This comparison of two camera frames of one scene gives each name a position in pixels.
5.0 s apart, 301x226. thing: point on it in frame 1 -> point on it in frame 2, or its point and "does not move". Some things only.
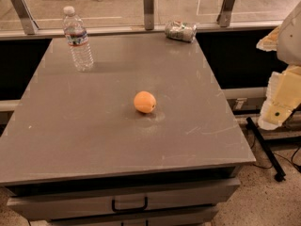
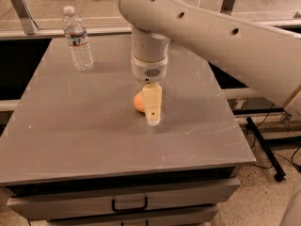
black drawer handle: [145, 207] does not move
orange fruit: [145, 102] does not move
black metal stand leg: [280, 176] does not move
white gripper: [291, 40] -> [149, 70]
